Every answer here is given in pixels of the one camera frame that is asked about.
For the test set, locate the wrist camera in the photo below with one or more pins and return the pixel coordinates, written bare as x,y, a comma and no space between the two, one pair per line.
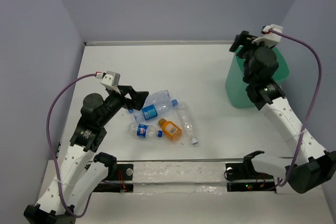
110,80
269,39

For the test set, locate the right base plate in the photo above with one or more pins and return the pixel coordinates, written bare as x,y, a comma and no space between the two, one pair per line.
238,180

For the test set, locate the green plastic bin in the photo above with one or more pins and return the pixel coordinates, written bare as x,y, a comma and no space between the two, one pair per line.
235,86

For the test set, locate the orange juice bottle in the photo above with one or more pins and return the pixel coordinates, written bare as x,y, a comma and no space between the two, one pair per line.
170,129

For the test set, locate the large crushed blue-label bottle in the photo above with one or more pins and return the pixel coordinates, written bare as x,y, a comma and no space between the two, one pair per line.
156,104

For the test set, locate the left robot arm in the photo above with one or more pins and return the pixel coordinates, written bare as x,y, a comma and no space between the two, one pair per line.
83,168

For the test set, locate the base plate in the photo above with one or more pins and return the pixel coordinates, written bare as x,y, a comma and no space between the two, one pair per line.
238,180
121,181

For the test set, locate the small pepsi bottle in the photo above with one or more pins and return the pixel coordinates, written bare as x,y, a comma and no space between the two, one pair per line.
144,131

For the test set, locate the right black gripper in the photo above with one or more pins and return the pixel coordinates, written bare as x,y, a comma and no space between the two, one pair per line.
244,39

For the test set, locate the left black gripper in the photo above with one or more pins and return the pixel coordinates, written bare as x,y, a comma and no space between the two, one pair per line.
138,98

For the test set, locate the left base plate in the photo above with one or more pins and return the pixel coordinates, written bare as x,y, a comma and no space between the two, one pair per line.
121,181

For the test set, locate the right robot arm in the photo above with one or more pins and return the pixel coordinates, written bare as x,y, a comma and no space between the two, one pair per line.
311,165

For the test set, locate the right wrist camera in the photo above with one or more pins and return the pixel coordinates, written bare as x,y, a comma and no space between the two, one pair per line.
269,39

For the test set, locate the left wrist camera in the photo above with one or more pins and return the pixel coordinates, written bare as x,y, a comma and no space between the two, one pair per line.
110,80

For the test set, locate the clear bottle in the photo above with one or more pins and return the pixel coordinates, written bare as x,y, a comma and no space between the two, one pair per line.
187,122

